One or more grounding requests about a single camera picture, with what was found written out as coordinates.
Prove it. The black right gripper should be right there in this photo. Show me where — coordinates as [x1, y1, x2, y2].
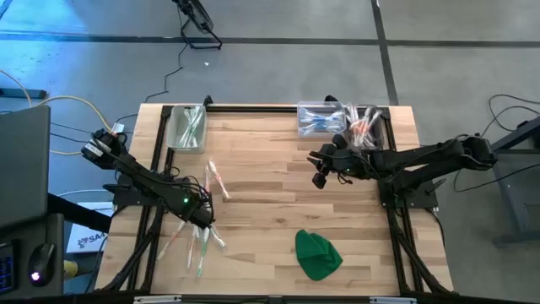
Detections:
[306, 133, 369, 190]

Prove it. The clear plastic bin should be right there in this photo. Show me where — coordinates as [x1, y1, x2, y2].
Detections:
[296, 100, 348, 138]

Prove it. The grey translucent plastic bin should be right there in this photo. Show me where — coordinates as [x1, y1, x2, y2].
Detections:
[344, 102, 383, 149]

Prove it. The cloudy white plastic bin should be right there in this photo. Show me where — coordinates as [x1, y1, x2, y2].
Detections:
[166, 104, 208, 155]

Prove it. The green cloth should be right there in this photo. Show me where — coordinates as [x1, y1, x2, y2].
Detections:
[294, 229, 343, 282]

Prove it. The white cardboard box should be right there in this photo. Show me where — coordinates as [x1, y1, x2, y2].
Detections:
[66, 201, 113, 254]

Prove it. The black computer mouse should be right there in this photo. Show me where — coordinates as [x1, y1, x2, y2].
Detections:
[28, 243, 56, 288]

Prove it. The dark grey monitor back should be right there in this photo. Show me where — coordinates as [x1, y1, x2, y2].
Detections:
[0, 105, 51, 229]

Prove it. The dark blue metal stand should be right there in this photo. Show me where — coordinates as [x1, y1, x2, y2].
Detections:
[489, 116, 540, 248]

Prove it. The black keyboard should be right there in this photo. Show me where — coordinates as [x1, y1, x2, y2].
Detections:
[0, 242, 18, 295]

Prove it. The white metal bracket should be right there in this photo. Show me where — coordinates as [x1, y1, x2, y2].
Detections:
[133, 295, 182, 304]
[370, 296, 417, 304]

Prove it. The black floor cable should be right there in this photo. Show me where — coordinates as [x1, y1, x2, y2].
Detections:
[145, 41, 186, 103]
[453, 93, 540, 194]

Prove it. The yellow cable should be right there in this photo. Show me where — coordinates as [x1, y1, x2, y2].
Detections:
[0, 69, 115, 156]

